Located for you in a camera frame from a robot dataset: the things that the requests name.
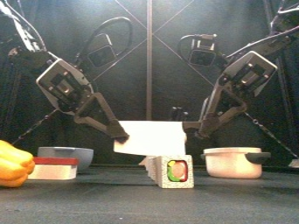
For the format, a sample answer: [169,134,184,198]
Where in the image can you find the grey-blue bowl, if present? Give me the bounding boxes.
[36,146,95,173]

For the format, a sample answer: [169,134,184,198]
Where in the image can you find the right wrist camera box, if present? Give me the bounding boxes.
[188,33,219,67]

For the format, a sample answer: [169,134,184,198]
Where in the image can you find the black background bracket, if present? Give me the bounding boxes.
[169,106,192,123]

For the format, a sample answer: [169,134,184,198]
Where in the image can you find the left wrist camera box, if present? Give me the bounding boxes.
[85,32,117,69]

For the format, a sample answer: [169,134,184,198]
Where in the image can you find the toy sushi roll white speckled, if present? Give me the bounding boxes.
[139,154,195,190]

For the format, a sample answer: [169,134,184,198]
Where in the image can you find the white toy pot dark handles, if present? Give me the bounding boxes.
[200,146,272,179]

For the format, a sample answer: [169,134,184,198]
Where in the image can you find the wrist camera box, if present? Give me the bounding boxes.
[188,33,219,67]
[85,32,117,69]

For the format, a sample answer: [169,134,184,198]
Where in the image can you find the black left camera cable loop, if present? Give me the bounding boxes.
[76,16,135,66]

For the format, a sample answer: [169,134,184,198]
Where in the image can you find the vertical metal frame pole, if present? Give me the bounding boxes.
[144,0,155,122]

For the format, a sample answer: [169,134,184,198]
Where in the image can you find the small white object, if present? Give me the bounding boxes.
[287,158,299,170]

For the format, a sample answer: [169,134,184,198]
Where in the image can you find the diagonal tension rod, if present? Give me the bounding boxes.
[244,111,299,160]
[10,108,61,146]

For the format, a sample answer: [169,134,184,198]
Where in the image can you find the black right camera cable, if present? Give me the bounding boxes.
[176,34,203,63]

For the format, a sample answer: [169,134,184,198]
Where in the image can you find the white box with red lid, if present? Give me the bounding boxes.
[26,157,80,181]

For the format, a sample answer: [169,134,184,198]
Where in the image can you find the yellow toy bell pepper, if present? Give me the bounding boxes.
[0,139,36,188]

